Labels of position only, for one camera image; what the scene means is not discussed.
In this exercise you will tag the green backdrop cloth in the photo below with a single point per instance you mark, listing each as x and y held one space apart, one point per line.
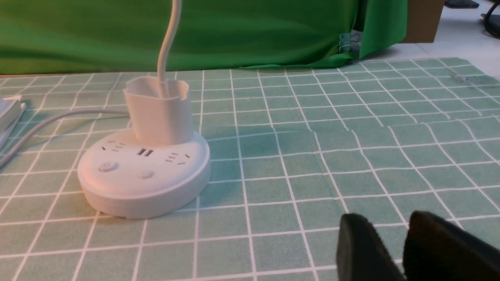
90 36

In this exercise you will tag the green checkered tablecloth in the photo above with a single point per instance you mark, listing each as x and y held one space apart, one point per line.
292 150

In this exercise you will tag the metal binder clip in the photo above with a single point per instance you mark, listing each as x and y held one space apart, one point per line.
350 43

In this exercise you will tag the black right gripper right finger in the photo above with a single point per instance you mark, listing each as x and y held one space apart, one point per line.
437 250

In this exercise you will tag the brown cardboard box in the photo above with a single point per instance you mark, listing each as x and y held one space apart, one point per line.
423 20

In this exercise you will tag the white desk lamp with sockets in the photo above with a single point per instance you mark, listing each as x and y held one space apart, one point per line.
158 165

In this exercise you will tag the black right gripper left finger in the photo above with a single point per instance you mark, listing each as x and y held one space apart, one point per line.
361 254

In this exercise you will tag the top white book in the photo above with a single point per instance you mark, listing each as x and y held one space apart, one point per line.
11 109

